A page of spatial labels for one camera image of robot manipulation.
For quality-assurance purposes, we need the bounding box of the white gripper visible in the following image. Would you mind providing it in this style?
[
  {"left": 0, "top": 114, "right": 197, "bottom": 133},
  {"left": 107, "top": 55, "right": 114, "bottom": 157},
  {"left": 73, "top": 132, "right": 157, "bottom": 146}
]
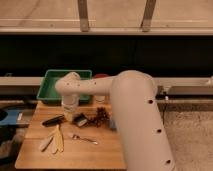
[{"left": 61, "top": 94, "right": 80, "bottom": 122}]

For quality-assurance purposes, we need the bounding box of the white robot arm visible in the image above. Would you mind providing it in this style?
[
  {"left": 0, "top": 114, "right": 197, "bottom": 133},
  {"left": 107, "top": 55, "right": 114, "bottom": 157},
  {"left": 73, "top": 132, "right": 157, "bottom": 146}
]
[{"left": 55, "top": 70, "right": 178, "bottom": 171}]

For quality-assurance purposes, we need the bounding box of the red bowl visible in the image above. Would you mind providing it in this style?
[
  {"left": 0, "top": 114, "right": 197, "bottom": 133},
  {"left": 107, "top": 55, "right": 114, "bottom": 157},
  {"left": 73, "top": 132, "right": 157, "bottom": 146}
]
[{"left": 93, "top": 73, "right": 109, "bottom": 79}]

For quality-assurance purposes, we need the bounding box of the silver metal fork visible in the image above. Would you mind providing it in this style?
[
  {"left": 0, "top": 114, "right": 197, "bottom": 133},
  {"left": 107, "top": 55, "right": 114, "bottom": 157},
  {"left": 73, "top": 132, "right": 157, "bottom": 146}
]
[{"left": 68, "top": 133, "right": 99, "bottom": 145}]

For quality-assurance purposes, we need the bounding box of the yellow banana peel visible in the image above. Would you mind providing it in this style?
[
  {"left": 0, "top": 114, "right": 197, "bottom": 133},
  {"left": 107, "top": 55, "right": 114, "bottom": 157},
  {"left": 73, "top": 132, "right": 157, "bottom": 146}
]
[{"left": 39, "top": 125, "right": 64, "bottom": 154}]

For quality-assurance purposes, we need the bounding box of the green plastic tray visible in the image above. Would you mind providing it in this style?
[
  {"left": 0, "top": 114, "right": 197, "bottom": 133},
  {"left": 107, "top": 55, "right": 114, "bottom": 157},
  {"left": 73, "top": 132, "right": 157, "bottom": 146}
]
[{"left": 37, "top": 69, "right": 92, "bottom": 105}]

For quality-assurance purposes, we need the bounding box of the wooden table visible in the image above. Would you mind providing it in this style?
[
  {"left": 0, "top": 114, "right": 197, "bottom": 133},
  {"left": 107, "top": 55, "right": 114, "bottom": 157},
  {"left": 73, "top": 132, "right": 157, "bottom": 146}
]
[{"left": 15, "top": 101, "right": 125, "bottom": 170}]

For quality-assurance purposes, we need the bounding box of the bunch of dark grapes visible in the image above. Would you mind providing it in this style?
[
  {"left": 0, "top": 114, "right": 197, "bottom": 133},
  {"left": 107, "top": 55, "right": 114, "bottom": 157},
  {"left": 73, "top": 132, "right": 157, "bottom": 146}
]
[{"left": 88, "top": 107, "right": 110, "bottom": 127}]

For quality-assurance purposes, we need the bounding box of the white plastic cup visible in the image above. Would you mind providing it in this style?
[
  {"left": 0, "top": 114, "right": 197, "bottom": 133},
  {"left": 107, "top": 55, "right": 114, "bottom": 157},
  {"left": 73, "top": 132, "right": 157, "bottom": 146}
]
[{"left": 95, "top": 96, "right": 105, "bottom": 102}]

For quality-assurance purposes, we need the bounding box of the blue sponge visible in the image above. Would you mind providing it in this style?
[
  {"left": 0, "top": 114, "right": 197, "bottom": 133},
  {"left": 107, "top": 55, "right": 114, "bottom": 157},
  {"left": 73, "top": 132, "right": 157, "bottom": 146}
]
[{"left": 109, "top": 117, "right": 116, "bottom": 130}]

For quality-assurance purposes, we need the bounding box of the blue box on left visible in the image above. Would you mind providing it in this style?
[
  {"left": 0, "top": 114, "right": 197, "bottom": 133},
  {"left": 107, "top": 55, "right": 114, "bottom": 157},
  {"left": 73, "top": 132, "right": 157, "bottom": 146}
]
[{"left": 0, "top": 110, "right": 21, "bottom": 126}]

